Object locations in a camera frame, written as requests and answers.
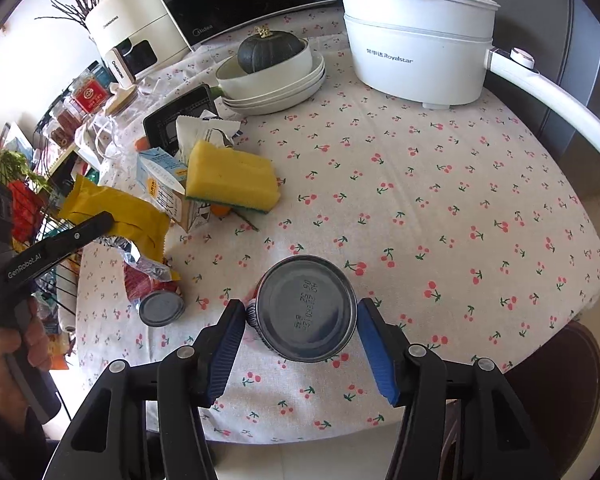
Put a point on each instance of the person's left forearm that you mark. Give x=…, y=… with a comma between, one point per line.
x=5, y=440

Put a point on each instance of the crumpled silver foil wrapper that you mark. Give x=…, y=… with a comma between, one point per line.
x=145, y=265

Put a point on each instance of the cherry print tablecloth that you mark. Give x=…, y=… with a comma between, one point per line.
x=430, y=210

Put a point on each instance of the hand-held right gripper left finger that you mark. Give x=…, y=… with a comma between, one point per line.
x=227, y=355

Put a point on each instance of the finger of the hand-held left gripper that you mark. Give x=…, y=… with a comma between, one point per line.
x=92, y=225

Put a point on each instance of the grey refrigerator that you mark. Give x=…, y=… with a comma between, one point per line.
x=580, y=35

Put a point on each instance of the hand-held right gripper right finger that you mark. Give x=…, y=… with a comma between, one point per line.
x=380, y=360

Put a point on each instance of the white bowl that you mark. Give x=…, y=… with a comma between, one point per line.
x=280, y=80

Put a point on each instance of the red packet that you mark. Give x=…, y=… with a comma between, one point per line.
x=27, y=205

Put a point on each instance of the red label jar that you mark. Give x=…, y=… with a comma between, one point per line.
x=91, y=97

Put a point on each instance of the white plate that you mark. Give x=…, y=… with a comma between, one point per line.
x=312, y=77
x=300, y=101

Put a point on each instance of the white electric pot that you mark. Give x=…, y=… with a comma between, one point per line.
x=420, y=60

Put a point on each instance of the dark green squash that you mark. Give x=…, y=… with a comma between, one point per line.
x=267, y=52

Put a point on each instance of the glass jar with wooden lid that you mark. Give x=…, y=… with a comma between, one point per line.
x=122, y=97

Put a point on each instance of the dark brown round trash bin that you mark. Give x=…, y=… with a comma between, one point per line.
x=555, y=385

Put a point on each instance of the large tin can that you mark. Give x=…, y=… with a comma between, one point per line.
x=305, y=310

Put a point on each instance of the yellow snack packet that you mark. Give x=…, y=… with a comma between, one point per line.
x=125, y=215

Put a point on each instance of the black plastic tray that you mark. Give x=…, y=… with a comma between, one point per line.
x=170, y=120

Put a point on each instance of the green leafy plant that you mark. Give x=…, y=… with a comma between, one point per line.
x=15, y=167

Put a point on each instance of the dried bare branches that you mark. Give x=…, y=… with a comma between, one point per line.
x=80, y=2

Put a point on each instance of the small red tin can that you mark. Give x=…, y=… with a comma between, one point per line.
x=162, y=307

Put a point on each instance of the white air fryer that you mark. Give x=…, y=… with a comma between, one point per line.
x=145, y=15

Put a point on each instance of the small orange kumquat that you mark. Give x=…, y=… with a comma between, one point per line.
x=140, y=144

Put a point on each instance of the yellow sponge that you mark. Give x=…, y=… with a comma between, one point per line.
x=230, y=175

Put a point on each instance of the light blue milk carton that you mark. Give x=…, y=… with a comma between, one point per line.
x=155, y=165

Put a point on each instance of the thin brown twig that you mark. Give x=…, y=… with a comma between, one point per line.
x=247, y=221

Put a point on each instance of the white torn wrapper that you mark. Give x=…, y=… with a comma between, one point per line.
x=195, y=132

